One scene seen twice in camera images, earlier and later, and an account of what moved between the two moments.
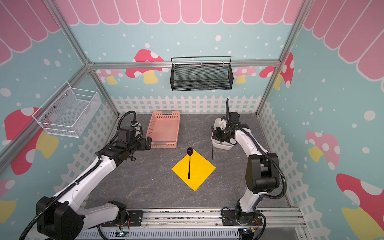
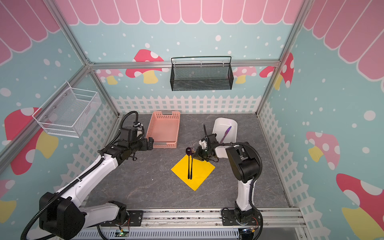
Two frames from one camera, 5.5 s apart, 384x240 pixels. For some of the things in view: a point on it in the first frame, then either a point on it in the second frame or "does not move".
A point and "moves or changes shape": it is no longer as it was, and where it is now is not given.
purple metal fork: (213, 134) moves or changes shape
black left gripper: (143, 146) does not move
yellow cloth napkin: (200, 169) does not move
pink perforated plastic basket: (163, 129) does not move
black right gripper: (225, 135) -> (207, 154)
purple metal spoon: (189, 152) does not move
